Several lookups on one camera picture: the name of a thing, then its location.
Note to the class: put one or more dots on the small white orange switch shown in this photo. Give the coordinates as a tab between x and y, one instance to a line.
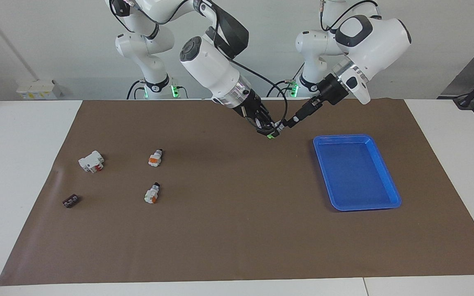
155	158
152	194

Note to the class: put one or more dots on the white switch with red part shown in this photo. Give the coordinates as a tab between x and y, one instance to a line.
91	161

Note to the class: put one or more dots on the small switch with green part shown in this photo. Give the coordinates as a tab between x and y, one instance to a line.
277	128

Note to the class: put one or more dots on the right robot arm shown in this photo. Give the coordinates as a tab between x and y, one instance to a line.
210	68

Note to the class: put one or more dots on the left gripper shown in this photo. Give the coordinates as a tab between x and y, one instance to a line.
333	89

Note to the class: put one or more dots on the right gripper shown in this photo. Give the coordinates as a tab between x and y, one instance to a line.
251	105

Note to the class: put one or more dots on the small black component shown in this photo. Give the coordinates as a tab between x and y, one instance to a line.
70	201

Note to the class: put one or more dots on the white box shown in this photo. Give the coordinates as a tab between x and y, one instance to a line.
38	89

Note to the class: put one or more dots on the blue plastic tray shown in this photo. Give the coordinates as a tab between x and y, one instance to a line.
356	172

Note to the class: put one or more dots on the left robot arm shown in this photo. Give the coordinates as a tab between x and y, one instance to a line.
379	39

